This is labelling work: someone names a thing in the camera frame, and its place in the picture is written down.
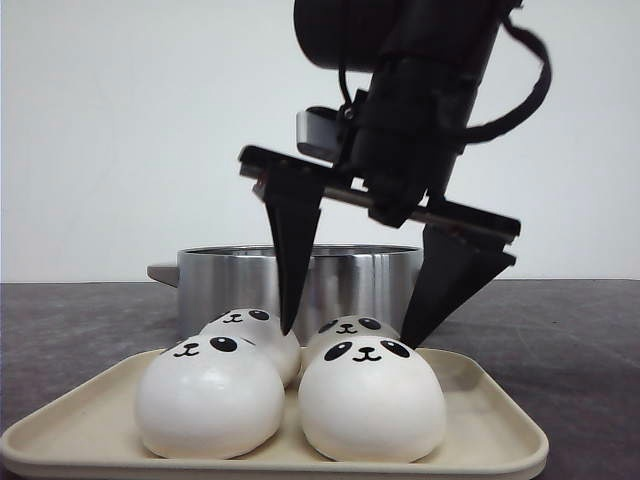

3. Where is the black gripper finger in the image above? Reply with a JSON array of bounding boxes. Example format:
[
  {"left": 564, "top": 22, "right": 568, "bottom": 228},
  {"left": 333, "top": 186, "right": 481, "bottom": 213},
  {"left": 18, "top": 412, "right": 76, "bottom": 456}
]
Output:
[{"left": 254, "top": 167, "right": 324, "bottom": 334}]

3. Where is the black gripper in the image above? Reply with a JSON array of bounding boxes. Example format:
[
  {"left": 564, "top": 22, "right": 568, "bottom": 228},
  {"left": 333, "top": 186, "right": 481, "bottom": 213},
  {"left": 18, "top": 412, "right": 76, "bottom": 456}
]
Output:
[{"left": 239, "top": 52, "right": 521, "bottom": 348}]

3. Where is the panda bun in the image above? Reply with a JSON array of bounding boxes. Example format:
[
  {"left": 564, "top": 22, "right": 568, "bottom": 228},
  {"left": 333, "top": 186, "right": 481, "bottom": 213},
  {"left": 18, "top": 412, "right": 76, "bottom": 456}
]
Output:
[
  {"left": 302, "top": 314, "right": 412, "bottom": 376},
  {"left": 298, "top": 336, "right": 447, "bottom": 463},
  {"left": 200, "top": 308, "right": 301, "bottom": 387},
  {"left": 135, "top": 334, "right": 285, "bottom": 459}
]

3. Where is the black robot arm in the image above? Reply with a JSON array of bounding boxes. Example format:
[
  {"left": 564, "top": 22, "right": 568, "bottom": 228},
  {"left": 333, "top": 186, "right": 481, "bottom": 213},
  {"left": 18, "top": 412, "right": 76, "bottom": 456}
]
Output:
[{"left": 239, "top": 1, "right": 550, "bottom": 346}]

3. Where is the stainless steel steamer pot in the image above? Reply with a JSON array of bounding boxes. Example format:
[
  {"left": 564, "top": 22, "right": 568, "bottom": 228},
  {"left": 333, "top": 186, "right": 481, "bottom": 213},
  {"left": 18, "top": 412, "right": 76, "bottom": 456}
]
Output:
[{"left": 147, "top": 245, "right": 423, "bottom": 343}]

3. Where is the beige plastic tray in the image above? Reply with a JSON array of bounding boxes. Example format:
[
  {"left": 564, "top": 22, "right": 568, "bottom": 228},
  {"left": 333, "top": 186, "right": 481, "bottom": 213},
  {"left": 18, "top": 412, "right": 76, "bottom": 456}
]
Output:
[{"left": 1, "top": 348, "right": 549, "bottom": 479}]

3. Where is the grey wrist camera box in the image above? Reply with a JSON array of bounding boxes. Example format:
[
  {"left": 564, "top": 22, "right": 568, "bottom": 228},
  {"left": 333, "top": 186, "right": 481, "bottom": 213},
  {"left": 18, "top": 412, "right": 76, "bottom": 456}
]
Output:
[{"left": 296, "top": 89, "right": 368, "bottom": 163}]

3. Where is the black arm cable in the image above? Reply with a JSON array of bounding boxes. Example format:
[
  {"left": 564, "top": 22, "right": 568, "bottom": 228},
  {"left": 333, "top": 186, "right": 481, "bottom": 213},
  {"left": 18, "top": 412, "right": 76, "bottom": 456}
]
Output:
[{"left": 462, "top": 9, "right": 553, "bottom": 146}]

